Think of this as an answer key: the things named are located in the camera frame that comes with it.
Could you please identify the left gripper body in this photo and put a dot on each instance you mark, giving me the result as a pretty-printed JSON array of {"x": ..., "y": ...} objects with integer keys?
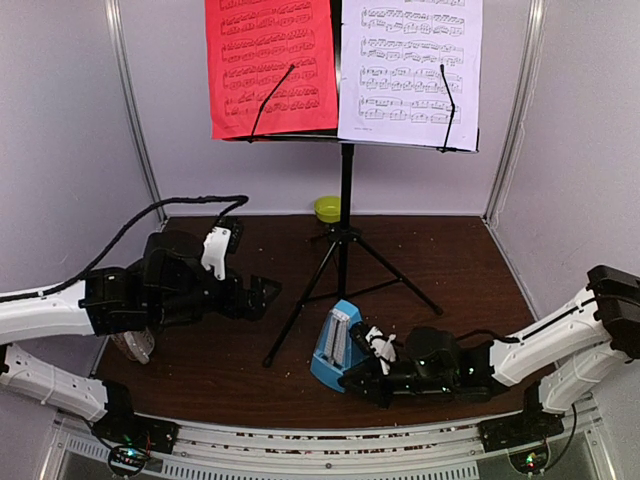
[{"x": 234, "y": 306}]

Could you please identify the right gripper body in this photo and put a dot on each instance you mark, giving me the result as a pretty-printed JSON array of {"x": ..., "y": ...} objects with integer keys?
[{"x": 383, "y": 398}]

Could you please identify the blue metronome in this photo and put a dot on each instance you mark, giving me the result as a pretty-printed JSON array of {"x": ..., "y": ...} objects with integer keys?
[{"x": 335, "y": 352}]

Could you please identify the black music stand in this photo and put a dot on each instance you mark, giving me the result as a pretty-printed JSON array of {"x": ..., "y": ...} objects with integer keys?
[{"x": 342, "y": 234}]

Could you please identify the white sheet music paper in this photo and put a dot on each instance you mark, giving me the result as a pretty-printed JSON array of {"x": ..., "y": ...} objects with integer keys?
[{"x": 410, "y": 73}]

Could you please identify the red sheet music paper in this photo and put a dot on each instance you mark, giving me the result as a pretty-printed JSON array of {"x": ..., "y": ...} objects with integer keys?
[{"x": 271, "y": 67}]

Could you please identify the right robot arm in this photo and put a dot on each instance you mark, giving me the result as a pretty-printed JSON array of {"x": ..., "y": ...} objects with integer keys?
[{"x": 593, "y": 335}]

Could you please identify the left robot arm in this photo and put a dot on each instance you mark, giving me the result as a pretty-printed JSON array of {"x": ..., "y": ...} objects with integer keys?
[{"x": 179, "y": 279}]

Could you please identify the green plastic bowl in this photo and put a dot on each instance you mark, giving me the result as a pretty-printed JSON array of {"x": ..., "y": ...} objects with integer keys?
[{"x": 327, "y": 209}]

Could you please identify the white patterned mug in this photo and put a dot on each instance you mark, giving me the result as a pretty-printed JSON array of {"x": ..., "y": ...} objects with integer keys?
[{"x": 137, "y": 346}]

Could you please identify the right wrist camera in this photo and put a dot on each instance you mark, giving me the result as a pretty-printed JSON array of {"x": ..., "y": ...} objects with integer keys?
[{"x": 374, "y": 343}]

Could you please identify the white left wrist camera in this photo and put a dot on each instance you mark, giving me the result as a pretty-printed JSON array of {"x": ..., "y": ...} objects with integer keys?
[{"x": 223, "y": 239}]

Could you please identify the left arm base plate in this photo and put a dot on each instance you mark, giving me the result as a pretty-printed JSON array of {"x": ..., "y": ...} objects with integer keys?
[{"x": 132, "y": 439}]

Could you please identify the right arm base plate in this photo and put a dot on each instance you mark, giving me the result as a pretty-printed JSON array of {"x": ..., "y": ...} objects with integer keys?
[{"x": 524, "y": 436}]

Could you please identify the left aluminium corner post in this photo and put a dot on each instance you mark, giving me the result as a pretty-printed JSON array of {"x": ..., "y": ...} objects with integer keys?
[{"x": 117, "y": 35}]

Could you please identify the aluminium corner post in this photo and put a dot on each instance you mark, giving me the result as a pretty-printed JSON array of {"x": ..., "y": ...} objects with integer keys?
[
  {"x": 524, "y": 94},
  {"x": 117, "y": 35}
]

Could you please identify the right aluminium corner post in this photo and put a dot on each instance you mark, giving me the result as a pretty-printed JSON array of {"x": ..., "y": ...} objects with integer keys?
[{"x": 524, "y": 94}]

